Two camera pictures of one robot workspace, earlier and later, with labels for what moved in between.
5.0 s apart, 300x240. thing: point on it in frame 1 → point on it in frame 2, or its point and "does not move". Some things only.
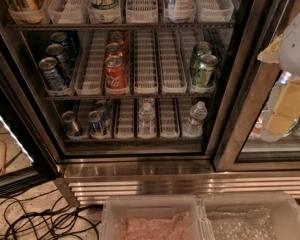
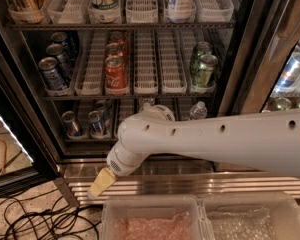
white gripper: (296, 47) → (119, 162)
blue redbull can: (73, 128) does not move
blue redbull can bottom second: (95, 119) does not move
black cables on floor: (42, 216) does not move
